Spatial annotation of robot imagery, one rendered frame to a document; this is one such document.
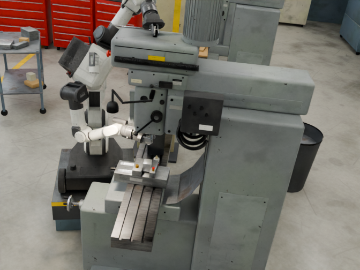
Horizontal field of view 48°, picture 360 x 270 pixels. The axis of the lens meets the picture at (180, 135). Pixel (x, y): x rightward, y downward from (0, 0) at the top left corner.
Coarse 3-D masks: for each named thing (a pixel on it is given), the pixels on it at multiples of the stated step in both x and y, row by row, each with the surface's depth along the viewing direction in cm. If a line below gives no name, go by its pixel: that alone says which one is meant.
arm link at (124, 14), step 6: (126, 0) 249; (126, 6) 256; (120, 12) 256; (126, 12) 256; (132, 12) 257; (114, 18) 259; (120, 18) 257; (126, 18) 258; (114, 24) 259; (120, 24) 259; (126, 24) 262
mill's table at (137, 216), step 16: (144, 144) 309; (160, 160) 294; (128, 192) 258; (144, 192) 261; (160, 192) 261; (128, 208) 247; (144, 208) 246; (128, 224) 233; (144, 224) 234; (112, 240) 225; (128, 240) 224; (144, 240) 224
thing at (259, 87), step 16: (208, 64) 230; (224, 64) 232; (240, 64) 234; (192, 80) 223; (208, 80) 222; (224, 80) 221; (240, 80) 221; (256, 80) 220; (272, 80) 220; (288, 80) 220; (304, 80) 221; (224, 96) 226; (240, 96) 225; (256, 96) 224; (272, 96) 224; (288, 96) 223; (304, 96) 222; (288, 112) 228; (304, 112) 227
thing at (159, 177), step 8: (120, 160) 275; (120, 168) 267; (128, 168) 268; (160, 168) 271; (168, 168) 272; (120, 176) 264; (128, 176) 263; (136, 176) 262; (144, 176) 262; (152, 176) 261; (160, 176) 264; (168, 176) 268; (144, 184) 265; (152, 184) 264; (160, 184) 263
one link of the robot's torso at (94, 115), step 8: (104, 88) 301; (96, 96) 307; (104, 96) 303; (88, 104) 304; (96, 104) 311; (88, 112) 308; (96, 112) 309; (104, 112) 315; (88, 120) 310; (96, 120) 311; (104, 120) 314
